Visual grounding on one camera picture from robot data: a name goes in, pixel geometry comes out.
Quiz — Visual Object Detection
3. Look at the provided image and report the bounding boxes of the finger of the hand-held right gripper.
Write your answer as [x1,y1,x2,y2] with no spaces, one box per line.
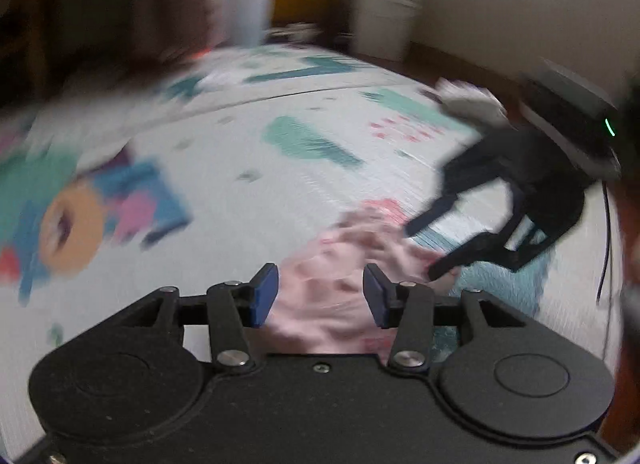
[403,130,522,239]
[426,183,557,282]

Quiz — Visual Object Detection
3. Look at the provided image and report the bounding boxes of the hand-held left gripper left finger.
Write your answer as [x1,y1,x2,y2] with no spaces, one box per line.
[105,262,280,371]

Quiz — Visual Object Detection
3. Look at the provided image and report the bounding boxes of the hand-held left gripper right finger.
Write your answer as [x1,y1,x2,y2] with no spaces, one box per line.
[362,263,538,373]

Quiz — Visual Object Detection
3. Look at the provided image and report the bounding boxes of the pink fox print pants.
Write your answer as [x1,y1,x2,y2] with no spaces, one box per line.
[264,198,463,362]

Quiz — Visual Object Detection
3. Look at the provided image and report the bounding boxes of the animal print play mat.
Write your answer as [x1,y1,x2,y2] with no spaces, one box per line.
[0,44,626,460]

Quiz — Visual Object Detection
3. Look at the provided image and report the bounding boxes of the white printed folded garment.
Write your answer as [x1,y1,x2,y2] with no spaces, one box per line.
[434,80,510,129]

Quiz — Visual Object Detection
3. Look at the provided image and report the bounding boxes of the white bucket with teal lid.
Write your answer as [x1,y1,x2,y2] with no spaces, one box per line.
[349,0,427,63]

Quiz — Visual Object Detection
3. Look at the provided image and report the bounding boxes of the white rag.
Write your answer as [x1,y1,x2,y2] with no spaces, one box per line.
[270,24,321,42]

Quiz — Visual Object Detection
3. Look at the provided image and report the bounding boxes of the lavender cream folded garment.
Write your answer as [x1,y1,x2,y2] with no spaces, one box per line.
[20,89,166,165]

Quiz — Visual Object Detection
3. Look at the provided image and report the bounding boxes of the wooden chair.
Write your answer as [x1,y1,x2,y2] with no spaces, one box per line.
[0,0,66,105]

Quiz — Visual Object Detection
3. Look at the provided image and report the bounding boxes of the black cable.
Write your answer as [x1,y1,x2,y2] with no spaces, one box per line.
[596,183,615,306]

